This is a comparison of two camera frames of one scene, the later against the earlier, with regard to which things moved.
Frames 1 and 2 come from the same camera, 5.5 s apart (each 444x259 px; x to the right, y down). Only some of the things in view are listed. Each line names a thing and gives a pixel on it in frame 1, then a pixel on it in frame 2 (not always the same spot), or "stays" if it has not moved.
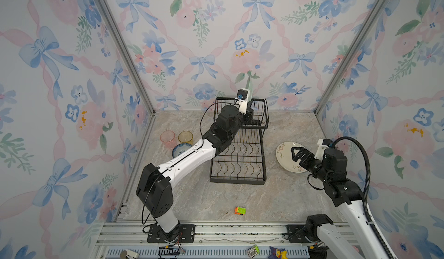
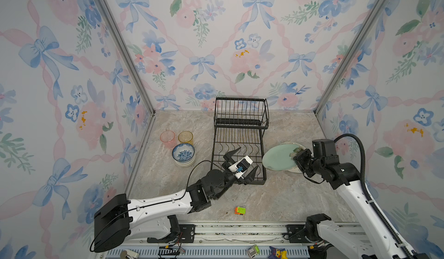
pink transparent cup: (169, 139) stays
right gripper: (303, 151) stays
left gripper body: (246, 119) → (227, 178)
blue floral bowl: (180, 148) stays
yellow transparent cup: (185, 137) stays
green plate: (248, 85) → (278, 158)
